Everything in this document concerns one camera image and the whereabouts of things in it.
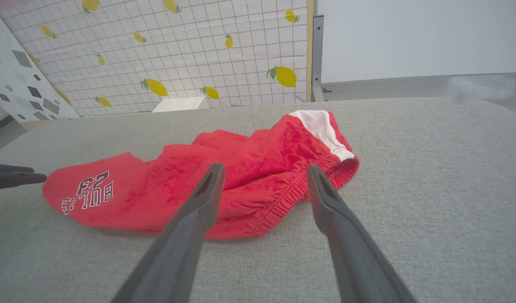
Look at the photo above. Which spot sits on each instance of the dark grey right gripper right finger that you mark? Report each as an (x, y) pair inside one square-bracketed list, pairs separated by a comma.
[(350, 244)]

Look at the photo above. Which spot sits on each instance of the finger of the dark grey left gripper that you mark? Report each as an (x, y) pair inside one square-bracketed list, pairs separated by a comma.
[(14, 180), (9, 168)]

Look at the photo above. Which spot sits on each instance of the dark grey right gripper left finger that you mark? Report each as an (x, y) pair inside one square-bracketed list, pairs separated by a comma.
[(178, 244)]

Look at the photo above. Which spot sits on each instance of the red shorts with white stripe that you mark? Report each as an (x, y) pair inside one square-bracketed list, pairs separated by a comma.
[(249, 176)]

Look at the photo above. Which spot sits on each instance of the grey terrazzo pattern panel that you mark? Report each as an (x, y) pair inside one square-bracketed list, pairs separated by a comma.
[(18, 84)]

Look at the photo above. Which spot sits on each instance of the small white box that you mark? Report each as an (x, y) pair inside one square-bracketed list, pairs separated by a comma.
[(180, 104)]

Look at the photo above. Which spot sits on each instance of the lemon print grid panel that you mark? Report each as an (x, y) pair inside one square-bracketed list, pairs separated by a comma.
[(178, 54)]

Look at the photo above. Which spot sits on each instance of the grey metal stand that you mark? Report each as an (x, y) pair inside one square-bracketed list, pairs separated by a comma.
[(317, 54)]

